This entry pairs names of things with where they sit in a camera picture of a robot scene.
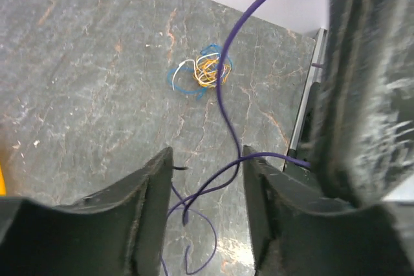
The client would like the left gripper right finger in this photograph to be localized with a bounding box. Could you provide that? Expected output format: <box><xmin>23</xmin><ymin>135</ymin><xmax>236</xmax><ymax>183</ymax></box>
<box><xmin>243</xmin><ymin>146</ymin><xmax>413</xmax><ymax>275</ymax></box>

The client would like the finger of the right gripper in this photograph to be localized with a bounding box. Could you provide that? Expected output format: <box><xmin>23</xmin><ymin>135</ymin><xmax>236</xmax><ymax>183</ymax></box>
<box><xmin>310</xmin><ymin>0</ymin><xmax>413</xmax><ymax>206</ymax></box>

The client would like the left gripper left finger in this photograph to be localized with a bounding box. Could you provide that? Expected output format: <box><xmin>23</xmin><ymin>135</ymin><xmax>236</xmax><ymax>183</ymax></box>
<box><xmin>1</xmin><ymin>147</ymin><xmax>173</xmax><ymax>275</ymax></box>

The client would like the purple wire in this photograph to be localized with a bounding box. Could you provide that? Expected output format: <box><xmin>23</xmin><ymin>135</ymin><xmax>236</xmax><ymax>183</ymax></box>
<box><xmin>160</xmin><ymin>0</ymin><xmax>331</xmax><ymax>276</ymax></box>

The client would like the wire bundle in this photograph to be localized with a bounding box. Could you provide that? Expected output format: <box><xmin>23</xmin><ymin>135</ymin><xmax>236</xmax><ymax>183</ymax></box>
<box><xmin>166</xmin><ymin>43</ymin><xmax>234</xmax><ymax>101</ymax></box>

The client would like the yellow plastic bin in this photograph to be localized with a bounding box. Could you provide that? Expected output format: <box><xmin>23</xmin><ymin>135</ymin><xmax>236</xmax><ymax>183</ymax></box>
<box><xmin>0</xmin><ymin>167</ymin><xmax>7</xmax><ymax>196</ymax></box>

